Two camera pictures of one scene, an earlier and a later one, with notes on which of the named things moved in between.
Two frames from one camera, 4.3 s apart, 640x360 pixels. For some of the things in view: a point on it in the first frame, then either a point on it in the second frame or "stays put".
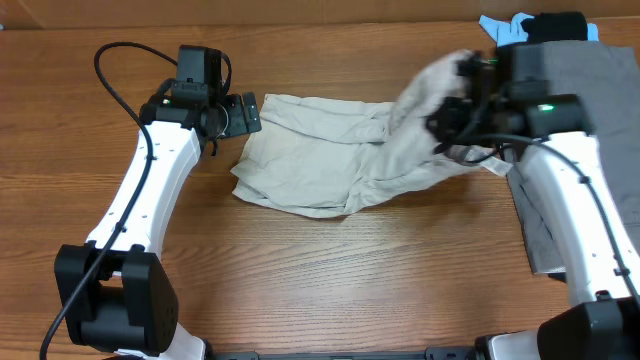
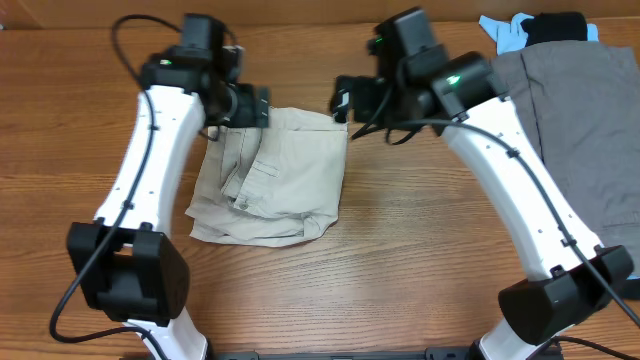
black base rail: (435, 353) stays put
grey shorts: (606, 79) stays put
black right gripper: (447, 123) → (366, 89)
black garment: (556, 26) stays put
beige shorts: (316, 156) → (275, 185)
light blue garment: (512, 30) stays put
